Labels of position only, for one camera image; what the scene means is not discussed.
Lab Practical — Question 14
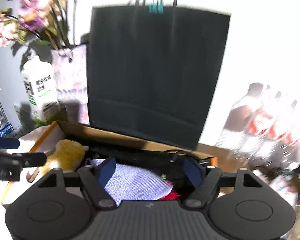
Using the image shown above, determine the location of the light blue knitted cloth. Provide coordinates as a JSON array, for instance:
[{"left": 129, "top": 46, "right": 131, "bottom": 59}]
[{"left": 104, "top": 164, "right": 173, "bottom": 206}]

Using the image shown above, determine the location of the yellow white plush toy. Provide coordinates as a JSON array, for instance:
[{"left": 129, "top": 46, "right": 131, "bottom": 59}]
[{"left": 39, "top": 139, "right": 89, "bottom": 175}]

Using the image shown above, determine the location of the red orange cardboard box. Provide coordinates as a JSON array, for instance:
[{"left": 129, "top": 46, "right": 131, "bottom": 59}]
[{"left": 1, "top": 121, "right": 218, "bottom": 205}]

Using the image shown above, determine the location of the red fabric rose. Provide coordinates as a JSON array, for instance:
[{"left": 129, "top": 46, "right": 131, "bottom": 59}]
[{"left": 160, "top": 190, "right": 180, "bottom": 200}]

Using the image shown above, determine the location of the white milk carton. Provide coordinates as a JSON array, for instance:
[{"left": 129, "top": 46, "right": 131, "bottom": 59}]
[{"left": 21, "top": 55, "right": 61, "bottom": 126}]

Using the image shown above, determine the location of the pack of water bottles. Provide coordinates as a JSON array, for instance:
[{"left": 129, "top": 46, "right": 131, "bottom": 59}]
[{"left": 216, "top": 83, "right": 300, "bottom": 170}]

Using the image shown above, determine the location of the lilac glass vase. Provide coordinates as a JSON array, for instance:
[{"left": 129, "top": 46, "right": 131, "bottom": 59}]
[{"left": 51, "top": 44, "right": 90, "bottom": 125}]

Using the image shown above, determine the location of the black paper shopping bag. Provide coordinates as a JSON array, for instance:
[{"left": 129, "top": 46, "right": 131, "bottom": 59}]
[{"left": 87, "top": 0, "right": 230, "bottom": 150}]

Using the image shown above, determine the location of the artificial flower bouquet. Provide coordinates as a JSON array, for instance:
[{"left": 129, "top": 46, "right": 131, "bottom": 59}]
[{"left": 0, "top": 0, "right": 77, "bottom": 50}]

